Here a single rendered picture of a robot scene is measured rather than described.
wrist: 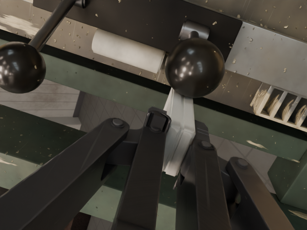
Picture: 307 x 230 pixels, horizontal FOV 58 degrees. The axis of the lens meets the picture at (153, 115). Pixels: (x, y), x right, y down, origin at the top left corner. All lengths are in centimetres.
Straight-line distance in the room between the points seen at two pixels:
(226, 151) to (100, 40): 175
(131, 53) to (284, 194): 33
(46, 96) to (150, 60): 364
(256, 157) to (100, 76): 155
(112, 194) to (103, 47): 19
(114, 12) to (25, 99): 363
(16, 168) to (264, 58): 33
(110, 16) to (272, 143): 30
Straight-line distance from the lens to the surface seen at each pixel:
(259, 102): 34
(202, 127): 17
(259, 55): 31
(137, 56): 31
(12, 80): 21
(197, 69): 16
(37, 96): 390
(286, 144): 46
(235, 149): 196
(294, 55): 32
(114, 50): 31
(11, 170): 42
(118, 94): 42
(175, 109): 16
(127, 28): 29
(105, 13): 29
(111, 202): 39
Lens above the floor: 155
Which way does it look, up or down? 36 degrees down
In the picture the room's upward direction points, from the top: 91 degrees counter-clockwise
